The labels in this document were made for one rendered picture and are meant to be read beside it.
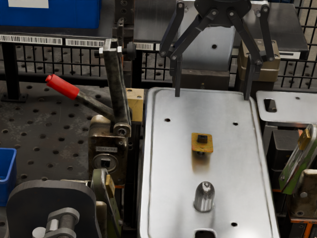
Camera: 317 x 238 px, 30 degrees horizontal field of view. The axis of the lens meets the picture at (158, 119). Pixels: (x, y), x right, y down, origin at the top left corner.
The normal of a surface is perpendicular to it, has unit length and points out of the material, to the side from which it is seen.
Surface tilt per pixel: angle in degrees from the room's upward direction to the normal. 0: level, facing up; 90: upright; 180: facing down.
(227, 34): 90
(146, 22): 0
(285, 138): 0
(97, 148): 90
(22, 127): 0
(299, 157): 78
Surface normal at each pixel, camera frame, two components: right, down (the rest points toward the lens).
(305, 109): 0.06, -0.78
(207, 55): -0.02, 0.62
